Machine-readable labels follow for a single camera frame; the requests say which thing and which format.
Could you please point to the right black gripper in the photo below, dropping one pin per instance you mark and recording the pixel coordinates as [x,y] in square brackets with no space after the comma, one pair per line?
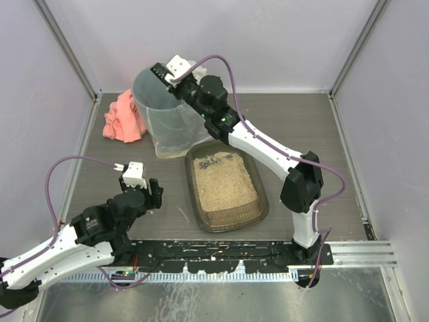
[179,88]

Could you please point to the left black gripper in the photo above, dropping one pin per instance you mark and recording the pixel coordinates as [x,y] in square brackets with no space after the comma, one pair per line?
[147,196]

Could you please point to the dark translucent litter box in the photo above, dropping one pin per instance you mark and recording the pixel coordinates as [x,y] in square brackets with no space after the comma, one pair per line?
[229,219]

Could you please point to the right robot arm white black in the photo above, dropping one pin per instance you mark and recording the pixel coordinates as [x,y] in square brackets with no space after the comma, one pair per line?
[302,179]

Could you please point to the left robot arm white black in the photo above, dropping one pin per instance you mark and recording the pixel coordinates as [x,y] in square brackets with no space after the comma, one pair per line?
[96,237]

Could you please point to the beige cat litter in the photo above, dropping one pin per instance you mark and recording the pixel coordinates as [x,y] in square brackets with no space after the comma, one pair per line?
[223,182]

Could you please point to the bin with translucent bag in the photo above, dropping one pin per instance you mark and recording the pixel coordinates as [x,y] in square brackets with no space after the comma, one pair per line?
[173,125]

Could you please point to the pink cloth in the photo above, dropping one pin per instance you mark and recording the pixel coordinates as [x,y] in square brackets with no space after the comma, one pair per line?
[123,121]

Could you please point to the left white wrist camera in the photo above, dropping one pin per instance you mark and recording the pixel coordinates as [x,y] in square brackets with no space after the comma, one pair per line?
[132,174]

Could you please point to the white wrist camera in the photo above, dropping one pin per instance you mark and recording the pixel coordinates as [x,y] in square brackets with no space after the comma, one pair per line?
[132,174]
[176,68]

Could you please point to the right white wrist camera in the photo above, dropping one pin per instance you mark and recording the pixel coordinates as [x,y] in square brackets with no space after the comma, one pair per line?
[176,68]

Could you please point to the black taped base rail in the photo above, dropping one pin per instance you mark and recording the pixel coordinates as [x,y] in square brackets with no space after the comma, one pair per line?
[214,256]

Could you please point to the grey slotted cable duct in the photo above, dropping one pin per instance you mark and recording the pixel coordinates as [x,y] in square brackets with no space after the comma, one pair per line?
[95,276]

